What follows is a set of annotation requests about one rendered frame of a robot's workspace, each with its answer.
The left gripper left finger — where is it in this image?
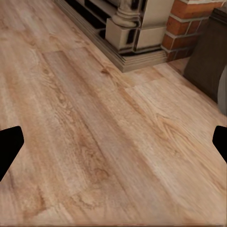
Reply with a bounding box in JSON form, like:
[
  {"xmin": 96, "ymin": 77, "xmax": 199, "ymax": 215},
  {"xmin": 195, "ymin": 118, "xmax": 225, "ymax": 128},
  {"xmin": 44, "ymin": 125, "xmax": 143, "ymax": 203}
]
[{"xmin": 0, "ymin": 126, "xmax": 24, "ymax": 182}]

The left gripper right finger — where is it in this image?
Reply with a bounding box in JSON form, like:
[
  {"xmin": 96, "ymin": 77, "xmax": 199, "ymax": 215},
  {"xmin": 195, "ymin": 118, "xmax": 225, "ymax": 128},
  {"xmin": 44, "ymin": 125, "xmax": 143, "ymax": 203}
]
[{"xmin": 213, "ymin": 126, "xmax": 227, "ymax": 163}]

